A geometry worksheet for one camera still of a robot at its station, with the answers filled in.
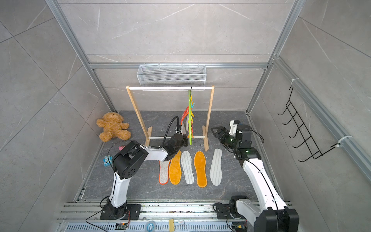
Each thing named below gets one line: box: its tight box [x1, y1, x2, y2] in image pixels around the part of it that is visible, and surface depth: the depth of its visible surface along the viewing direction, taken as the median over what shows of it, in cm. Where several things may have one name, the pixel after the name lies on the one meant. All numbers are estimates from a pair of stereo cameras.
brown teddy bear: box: [96, 112, 132, 143], surface depth 101 cm
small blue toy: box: [102, 154, 113, 167], surface depth 92 cm
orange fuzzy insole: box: [193, 151, 208, 188], surface depth 90 cm
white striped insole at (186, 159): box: [180, 150, 195, 185], surface depth 92 cm
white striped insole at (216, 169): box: [209, 148, 223, 187], surface depth 90 cm
